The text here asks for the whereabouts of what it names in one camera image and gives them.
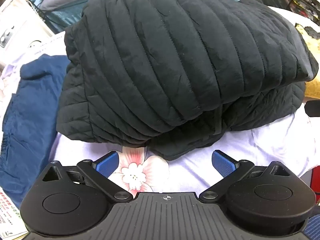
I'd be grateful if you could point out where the teal bed sheet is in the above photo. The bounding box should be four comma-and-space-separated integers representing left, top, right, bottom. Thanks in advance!
46, 0, 242, 34

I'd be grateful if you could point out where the navy blue garment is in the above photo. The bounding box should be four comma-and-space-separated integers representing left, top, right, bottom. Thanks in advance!
0, 54, 71, 209

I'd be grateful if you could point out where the black quilted jacket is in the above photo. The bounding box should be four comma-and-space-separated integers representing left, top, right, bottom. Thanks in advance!
55, 0, 319, 161

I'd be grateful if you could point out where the printed paper leaflet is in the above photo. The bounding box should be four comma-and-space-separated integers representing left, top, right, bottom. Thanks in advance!
0, 191, 28, 238

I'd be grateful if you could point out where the white machine with knobs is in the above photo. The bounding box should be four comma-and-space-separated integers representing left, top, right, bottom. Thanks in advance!
0, 0, 56, 49

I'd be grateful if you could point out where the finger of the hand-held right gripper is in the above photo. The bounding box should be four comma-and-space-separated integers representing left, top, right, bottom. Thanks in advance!
304, 100, 320, 117

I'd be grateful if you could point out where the golden yellow cloth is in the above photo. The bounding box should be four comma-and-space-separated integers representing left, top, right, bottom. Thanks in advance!
295, 22, 320, 98

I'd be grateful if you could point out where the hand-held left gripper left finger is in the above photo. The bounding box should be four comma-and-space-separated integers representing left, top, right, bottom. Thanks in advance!
42, 152, 133, 203

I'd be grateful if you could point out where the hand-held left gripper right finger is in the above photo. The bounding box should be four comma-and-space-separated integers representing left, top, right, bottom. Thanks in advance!
199, 150, 292, 203

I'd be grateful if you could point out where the lavender floral bed sheet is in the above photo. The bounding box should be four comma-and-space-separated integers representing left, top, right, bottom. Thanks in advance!
0, 5, 320, 200

